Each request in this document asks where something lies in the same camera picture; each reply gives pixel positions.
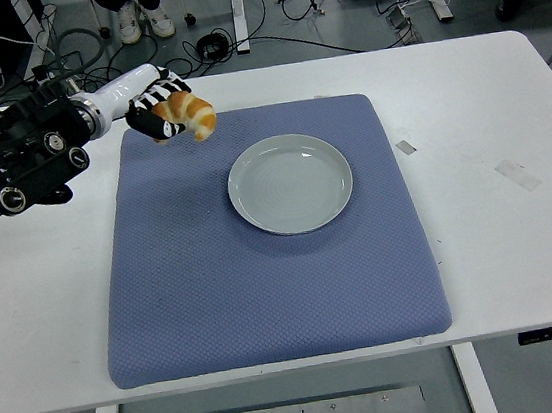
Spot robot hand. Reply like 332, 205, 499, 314
85, 58, 199, 153

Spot croissant bread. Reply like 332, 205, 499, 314
149, 86, 220, 149

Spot grey round plate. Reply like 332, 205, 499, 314
221, 126, 360, 244

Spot person's white shoe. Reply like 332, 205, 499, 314
144, 2, 178, 41
114, 0, 145, 46

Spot blue quilted mat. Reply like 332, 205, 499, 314
78, 84, 459, 393

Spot small grey tape piece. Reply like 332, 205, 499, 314
395, 138, 420, 157

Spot person's black shoe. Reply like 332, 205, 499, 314
492, 0, 533, 23

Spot clear tape strip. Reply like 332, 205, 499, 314
493, 154, 545, 197

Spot grey hose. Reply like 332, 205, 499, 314
51, 24, 113, 84

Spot coiled black cable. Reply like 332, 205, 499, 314
194, 30, 233, 66

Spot white desk frame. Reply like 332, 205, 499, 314
7, 0, 64, 71

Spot long black cable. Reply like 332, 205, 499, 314
219, 17, 407, 71

